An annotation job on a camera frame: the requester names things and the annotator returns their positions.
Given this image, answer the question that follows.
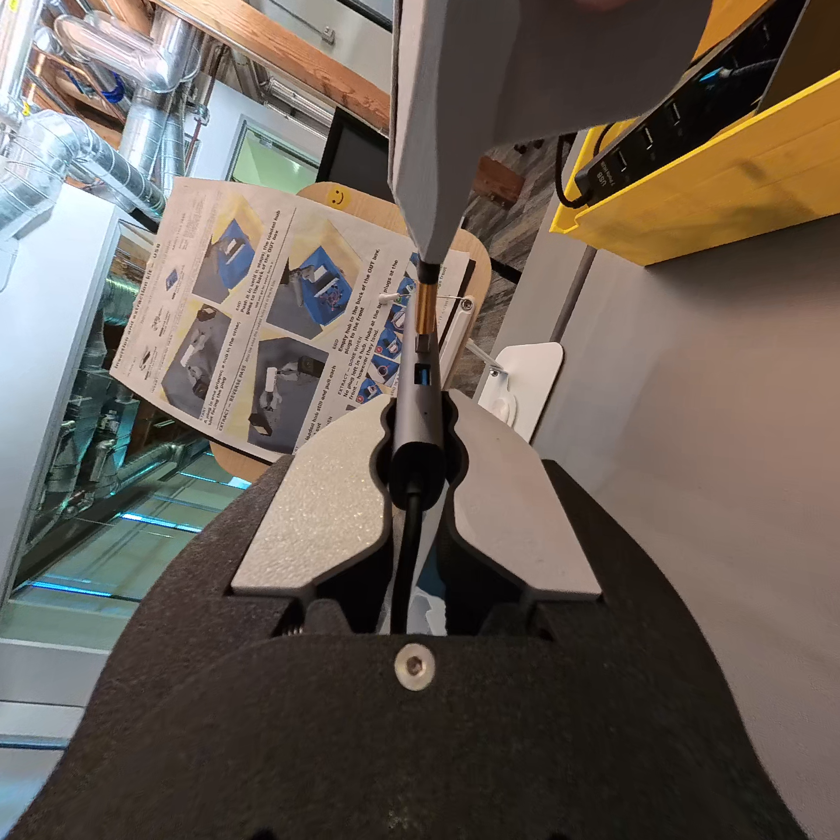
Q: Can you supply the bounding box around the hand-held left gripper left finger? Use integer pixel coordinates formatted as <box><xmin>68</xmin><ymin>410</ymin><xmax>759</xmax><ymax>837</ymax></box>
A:
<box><xmin>227</xmin><ymin>397</ymin><xmax>395</xmax><ymax>602</ymax></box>

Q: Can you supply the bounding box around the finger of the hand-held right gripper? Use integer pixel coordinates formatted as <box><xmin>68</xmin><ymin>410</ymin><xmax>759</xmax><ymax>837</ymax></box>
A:
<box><xmin>389</xmin><ymin>0</ymin><xmax>720</xmax><ymax>273</ymax></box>

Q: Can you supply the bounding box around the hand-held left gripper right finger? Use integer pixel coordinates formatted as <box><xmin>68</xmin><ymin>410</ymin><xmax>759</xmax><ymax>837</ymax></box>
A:
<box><xmin>436</xmin><ymin>389</ymin><xmax>605</xmax><ymax>605</ymax></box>

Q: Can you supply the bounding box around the thin black cable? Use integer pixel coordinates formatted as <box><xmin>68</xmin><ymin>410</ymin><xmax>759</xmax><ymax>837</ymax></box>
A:
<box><xmin>389</xmin><ymin>486</ymin><xmax>429</xmax><ymax>637</ymax></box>

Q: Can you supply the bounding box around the black 7-port USB hub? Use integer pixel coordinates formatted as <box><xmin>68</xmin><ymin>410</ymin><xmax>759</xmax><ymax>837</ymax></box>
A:
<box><xmin>552</xmin><ymin>121</ymin><xmax>637</xmax><ymax>211</ymax></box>

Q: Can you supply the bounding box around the slim grey usb hub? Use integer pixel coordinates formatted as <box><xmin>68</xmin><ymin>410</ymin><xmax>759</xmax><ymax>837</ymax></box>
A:
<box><xmin>389</xmin><ymin>329</ymin><xmax>460</xmax><ymax>506</ymax></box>

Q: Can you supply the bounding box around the orange plug usb cable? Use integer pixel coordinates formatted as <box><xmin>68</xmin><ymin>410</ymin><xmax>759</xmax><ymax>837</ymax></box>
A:
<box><xmin>413</xmin><ymin>256</ymin><xmax>442</xmax><ymax>345</ymax></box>

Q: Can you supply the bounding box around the yellow plastic bin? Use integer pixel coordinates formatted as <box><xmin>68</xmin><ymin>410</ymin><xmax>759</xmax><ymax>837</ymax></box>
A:
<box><xmin>549</xmin><ymin>0</ymin><xmax>840</xmax><ymax>267</ymax></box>

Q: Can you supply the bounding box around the black monitor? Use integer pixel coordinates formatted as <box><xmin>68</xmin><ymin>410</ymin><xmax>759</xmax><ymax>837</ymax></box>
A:
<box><xmin>319</xmin><ymin>105</ymin><xmax>395</xmax><ymax>204</ymax></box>

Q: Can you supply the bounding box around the white stand base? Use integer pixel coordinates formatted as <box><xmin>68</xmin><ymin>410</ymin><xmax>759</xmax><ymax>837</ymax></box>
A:
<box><xmin>473</xmin><ymin>342</ymin><xmax>565</xmax><ymax>445</ymax></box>

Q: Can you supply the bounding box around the large glass window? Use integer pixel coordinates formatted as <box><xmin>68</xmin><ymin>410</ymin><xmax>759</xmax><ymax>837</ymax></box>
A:
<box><xmin>0</xmin><ymin>434</ymin><xmax>263</xmax><ymax>657</ymax></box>

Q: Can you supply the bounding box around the instruction poster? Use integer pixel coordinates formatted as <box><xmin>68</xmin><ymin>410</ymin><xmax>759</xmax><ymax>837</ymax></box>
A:
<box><xmin>109</xmin><ymin>176</ymin><xmax>443</xmax><ymax>458</ymax></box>

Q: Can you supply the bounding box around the silver ventilation duct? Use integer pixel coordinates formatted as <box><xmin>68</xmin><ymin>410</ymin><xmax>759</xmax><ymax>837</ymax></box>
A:
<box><xmin>0</xmin><ymin>0</ymin><xmax>211</xmax><ymax>231</ymax></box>

